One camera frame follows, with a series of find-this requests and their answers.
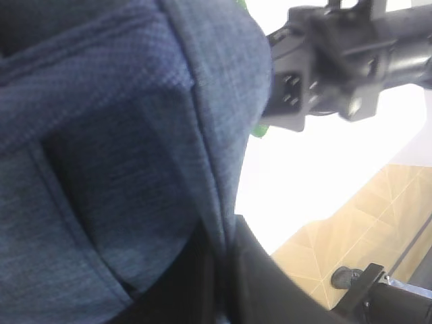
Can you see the black chair caster wheel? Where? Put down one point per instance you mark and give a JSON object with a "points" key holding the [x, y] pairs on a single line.
{"points": [[343, 277]]}

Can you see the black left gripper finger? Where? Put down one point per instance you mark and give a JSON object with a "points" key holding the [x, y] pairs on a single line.
{"points": [[247, 288]]}

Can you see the green cucumber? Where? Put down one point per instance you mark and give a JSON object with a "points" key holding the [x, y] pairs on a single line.
{"points": [[260, 130]]}

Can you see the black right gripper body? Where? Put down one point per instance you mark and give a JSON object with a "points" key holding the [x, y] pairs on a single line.
{"points": [[328, 60]]}

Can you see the navy blue fabric lunch bag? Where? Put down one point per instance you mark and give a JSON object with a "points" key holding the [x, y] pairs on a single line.
{"points": [[123, 131]]}

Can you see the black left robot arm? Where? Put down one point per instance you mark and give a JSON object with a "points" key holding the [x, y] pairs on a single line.
{"points": [[370, 300]]}

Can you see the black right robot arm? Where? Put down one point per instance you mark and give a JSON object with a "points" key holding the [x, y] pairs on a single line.
{"points": [[410, 55]]}

